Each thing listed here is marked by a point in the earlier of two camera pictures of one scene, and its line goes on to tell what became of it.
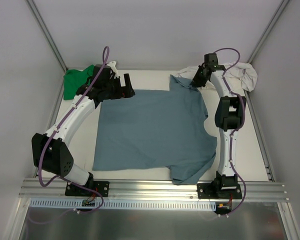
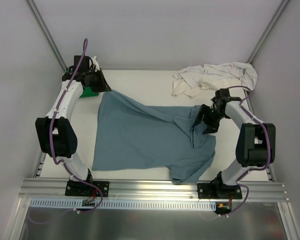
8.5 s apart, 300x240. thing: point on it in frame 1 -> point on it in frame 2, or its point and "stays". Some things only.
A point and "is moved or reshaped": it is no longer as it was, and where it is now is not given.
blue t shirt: (165, 129) is moved or reshaped
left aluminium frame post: (47, 34) stays
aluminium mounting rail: (54, 190) stays
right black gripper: (198, 78) -> (207, 117)
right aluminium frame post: (277, 19) stays
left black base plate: (102, 187) stays
